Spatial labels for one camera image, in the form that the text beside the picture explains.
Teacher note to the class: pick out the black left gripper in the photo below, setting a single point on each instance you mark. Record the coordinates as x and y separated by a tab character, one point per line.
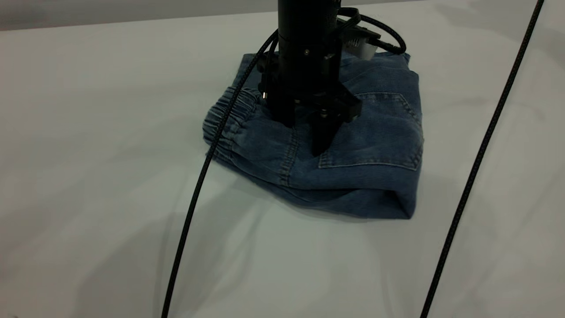
309	75

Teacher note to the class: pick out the blue denim pants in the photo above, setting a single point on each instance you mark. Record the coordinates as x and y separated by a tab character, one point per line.
375	145

